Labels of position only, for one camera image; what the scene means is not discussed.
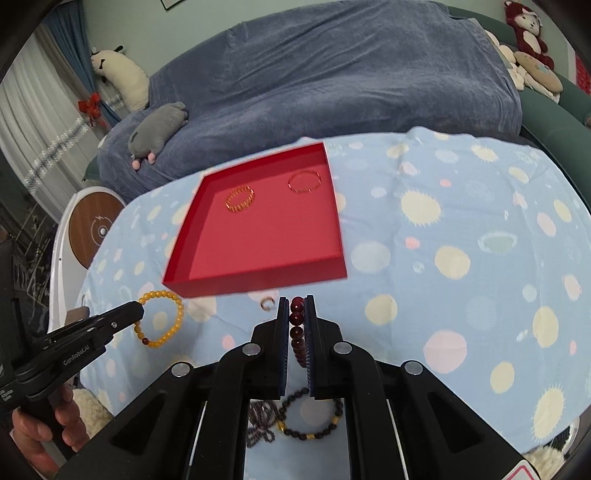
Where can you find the red jewelry box tray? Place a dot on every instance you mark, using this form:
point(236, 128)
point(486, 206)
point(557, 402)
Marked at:
point(258, 240)

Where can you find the round cookie plush cushion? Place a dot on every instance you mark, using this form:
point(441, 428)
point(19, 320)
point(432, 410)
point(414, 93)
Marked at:
point(538, 69)

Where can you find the teal sofa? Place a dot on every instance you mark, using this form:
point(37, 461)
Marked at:
point(545, 115)

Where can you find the red ribbon bow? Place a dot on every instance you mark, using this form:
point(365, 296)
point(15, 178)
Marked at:
point(90, 106)

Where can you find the blue curtain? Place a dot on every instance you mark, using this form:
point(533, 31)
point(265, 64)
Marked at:
point(69, 41)

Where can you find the cream plush toy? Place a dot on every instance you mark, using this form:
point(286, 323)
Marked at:
point(505, 55)

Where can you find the blue grey blanket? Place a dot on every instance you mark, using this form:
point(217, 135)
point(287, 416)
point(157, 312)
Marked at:
point(323, 83)

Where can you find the grey mouse plush toy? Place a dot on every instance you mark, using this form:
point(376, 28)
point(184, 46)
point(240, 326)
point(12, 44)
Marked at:
point(157, 124)

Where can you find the white picture frame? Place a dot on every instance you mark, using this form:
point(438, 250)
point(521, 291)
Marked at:
point(171, 3)

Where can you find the red monkey plush toy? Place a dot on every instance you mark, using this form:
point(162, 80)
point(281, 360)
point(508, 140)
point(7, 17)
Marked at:
point(526, 41)

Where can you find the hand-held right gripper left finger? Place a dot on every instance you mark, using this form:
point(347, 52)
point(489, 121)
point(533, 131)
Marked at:
point(282, 350)

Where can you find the white plush toy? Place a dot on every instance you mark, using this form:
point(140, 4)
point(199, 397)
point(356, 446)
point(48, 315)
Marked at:
point(127, 78)

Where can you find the red wall decoration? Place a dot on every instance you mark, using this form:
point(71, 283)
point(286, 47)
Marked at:
point(582, 74)

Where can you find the white device with wooden disc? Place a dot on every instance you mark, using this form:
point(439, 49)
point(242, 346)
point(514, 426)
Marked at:
point(85, 230)

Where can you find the brown card tag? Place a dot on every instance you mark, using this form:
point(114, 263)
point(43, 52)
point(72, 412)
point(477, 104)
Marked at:
point(76, 316)

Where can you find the white sheer curtain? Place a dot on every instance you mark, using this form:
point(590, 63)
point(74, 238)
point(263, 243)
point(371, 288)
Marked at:
point(37, 138)

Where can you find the light blue dotted tablecloth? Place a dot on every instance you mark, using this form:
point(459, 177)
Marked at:
point(438, 207)

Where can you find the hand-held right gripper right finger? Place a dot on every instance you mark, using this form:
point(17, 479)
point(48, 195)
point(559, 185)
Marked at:
point(311, 350)

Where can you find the person's left hand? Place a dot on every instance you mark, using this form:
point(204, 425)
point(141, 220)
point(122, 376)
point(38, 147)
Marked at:
point(71, 415)

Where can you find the gold beaded bangle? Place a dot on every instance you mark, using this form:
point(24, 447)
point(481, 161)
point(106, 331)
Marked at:
point(227, 201)

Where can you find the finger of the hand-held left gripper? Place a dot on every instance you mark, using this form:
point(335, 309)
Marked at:
point(131, 311)

